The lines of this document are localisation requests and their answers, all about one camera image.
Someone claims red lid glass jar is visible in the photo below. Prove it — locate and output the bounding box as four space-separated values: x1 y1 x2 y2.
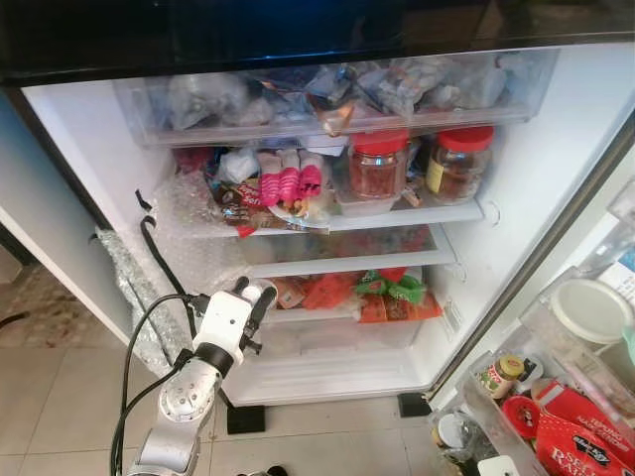
349 129 411 203

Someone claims orange red packet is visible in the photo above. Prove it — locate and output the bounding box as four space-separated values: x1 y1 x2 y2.
296 273 360 312

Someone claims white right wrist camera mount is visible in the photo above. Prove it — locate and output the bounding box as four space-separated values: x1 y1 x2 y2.
476 454 523 476

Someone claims white lid round container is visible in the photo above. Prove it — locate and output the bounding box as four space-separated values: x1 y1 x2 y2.
549 278 635 348

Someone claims green snack bag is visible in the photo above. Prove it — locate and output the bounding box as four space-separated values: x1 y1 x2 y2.
354 269 429 305

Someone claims black glass door fridge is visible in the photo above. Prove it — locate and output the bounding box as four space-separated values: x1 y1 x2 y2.
0 0 635 476

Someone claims clear fridge drawer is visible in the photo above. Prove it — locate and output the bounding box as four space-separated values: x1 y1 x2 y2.
113 50 560 149

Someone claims clear bubble wrap sheet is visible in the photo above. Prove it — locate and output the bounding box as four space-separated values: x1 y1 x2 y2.
95 171 251 370

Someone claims pink white wrapped pack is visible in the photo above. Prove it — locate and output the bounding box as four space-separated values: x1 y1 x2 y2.
256 149 324 211

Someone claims red lid jar yellow label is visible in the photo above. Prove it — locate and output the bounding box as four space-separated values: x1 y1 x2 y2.
427 125 496 205

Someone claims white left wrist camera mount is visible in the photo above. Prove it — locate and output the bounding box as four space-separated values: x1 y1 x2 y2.
192 290 255 374

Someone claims red raisins bag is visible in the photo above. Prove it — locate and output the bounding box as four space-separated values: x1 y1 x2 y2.
534 382 635 476

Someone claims small yellow cap jar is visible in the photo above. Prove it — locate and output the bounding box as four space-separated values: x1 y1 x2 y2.
478 354 528 401

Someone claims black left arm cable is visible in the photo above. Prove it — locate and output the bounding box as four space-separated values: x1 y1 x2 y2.
109 292 215 476

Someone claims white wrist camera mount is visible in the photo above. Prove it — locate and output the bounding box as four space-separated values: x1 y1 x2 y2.
192 290 255 374
476 454 523 476

